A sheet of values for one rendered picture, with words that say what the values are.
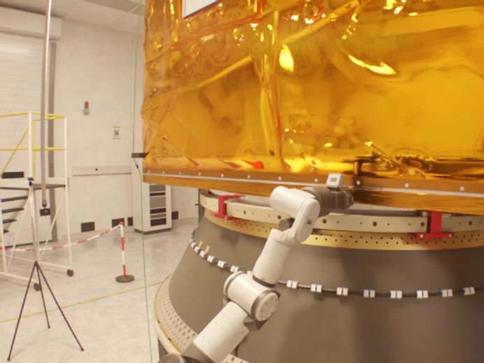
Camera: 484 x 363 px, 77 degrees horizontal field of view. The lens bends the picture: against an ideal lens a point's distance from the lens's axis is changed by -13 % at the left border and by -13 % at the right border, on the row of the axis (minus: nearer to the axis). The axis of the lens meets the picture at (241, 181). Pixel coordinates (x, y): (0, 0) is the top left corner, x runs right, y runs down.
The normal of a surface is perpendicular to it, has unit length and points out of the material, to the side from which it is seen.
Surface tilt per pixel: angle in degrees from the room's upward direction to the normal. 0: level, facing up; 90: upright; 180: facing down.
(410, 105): 91
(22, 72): 90
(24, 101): 90
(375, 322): 62
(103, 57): 90
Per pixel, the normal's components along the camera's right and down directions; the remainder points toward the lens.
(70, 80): 0.73, 0.04
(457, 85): -0.71, 0.05
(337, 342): -0.35, -0.41
